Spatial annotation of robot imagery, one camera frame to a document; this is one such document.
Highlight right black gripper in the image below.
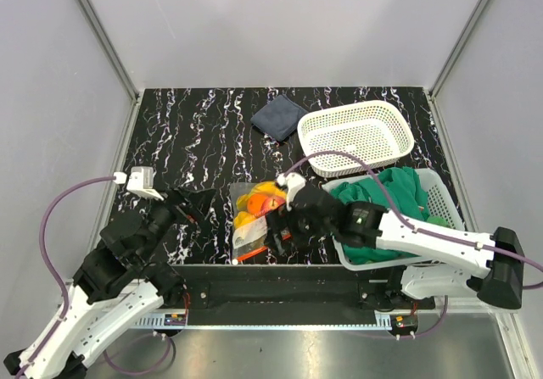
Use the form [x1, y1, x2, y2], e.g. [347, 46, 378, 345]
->
[263, 203, 335, 254]

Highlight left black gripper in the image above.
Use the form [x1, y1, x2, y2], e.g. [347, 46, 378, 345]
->
[137, 182, 217, 263]

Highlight fake orange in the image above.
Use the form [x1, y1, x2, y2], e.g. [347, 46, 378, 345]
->
[246, 193, 268, 216]

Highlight clear zip top bag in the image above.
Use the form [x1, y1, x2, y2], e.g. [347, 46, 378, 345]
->
[229, 182, 268, 265]

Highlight red fake apple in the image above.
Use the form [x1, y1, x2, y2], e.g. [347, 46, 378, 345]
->
[261, 196, 285, 215]

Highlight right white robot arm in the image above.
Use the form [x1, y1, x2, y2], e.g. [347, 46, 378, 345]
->
[265, 184, 523, 310]

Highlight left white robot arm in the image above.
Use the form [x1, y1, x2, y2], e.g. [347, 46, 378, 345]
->
[3, 188, 215, 378]

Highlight yellow fake bell pepper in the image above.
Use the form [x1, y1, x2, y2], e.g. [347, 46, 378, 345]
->
[250, 181, 287, 198]

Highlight yellow fake bananas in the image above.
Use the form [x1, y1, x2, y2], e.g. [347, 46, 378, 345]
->
[233, 193, 255, 229]

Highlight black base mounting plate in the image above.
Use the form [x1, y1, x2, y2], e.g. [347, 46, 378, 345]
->
[175, 265, 435, 329]

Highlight dark blue folded cloth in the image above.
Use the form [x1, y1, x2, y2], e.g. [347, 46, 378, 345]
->
[250, 95, 308, 142]

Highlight green cloth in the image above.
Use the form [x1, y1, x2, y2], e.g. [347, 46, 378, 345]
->
[330, 166, 450, 265]

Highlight white perforated basket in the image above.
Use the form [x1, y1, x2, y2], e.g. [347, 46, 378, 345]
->
[297, 100, 415, 178]

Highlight white basket with clothes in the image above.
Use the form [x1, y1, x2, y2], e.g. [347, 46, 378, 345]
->
[322, 169, 465, 271]

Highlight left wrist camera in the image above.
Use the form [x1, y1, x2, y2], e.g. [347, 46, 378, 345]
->
[126, 166, 165, 201]

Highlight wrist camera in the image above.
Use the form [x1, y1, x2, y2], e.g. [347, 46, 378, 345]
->
[126, 166, 165, 201]
[275, 172, 306, 211]

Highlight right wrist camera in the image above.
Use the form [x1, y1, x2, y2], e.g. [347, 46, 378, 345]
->
[275, 172, 306, 211]

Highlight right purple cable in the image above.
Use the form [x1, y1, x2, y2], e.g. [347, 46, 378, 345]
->
[282, 149, 543, 291]

